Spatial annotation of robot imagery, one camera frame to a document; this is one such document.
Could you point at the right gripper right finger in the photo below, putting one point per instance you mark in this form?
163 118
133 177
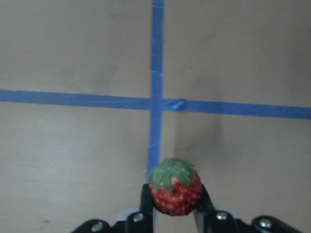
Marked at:
210 219

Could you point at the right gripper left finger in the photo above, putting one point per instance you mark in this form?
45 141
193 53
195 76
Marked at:
134 220

